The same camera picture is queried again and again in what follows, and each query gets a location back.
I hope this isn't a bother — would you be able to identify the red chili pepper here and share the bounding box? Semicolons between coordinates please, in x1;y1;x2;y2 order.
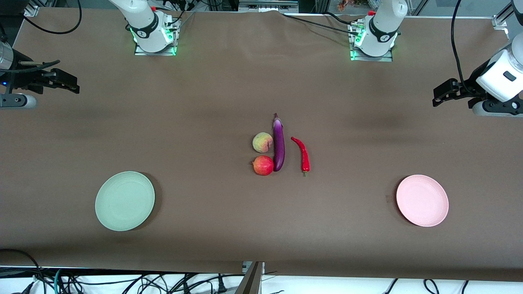
291;136;311;177

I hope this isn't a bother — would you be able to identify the long purple eggplant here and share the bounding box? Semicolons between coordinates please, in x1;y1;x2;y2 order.
272;113;286;172

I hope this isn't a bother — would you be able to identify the yellow-pink peach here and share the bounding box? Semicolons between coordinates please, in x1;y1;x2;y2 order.
252;132;274;154

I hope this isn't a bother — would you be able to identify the red apple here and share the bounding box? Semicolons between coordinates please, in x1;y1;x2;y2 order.
251;155;274;176

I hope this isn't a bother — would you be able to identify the pink plate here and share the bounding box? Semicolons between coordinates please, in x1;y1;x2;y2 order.
396;174;449;227

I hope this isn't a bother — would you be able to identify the pale green plate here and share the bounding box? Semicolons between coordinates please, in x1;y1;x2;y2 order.
95;171;156;232

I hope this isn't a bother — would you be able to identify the brown table cover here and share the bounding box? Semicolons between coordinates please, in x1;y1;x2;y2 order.
0;8;523;282

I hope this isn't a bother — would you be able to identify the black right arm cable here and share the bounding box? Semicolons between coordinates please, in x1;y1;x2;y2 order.
0;0;83;75

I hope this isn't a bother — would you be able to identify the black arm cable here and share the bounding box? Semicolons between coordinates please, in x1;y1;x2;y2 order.
0;0;83;75
450;0;476;97

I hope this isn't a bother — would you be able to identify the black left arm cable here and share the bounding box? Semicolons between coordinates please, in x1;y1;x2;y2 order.
450;0;476;97

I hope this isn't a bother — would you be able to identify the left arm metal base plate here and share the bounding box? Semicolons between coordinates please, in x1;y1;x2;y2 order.
349;20;394;62

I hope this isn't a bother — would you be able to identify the aluminium extrusion rail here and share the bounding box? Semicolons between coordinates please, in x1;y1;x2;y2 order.
495;0;523;26

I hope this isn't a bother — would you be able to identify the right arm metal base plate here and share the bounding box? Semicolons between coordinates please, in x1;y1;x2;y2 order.
134;18;181;56

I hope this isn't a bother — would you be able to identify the black table cable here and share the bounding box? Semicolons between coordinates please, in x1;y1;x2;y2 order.
282;12;361;36

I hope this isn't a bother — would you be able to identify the black floor cable loop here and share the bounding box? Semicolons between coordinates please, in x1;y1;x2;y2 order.
0;248;47;294

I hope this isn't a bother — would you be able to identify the teal floor cable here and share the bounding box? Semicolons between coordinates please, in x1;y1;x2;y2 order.
52;268;64;294

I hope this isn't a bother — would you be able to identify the aluminium frame bar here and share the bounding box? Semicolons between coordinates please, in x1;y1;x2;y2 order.
238;0;299;13

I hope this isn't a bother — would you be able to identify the black floor cable bundle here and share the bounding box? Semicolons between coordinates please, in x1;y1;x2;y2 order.
61;272;282;294

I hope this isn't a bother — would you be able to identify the grey metal post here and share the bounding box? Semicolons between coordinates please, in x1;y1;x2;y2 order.
235;261;265;294

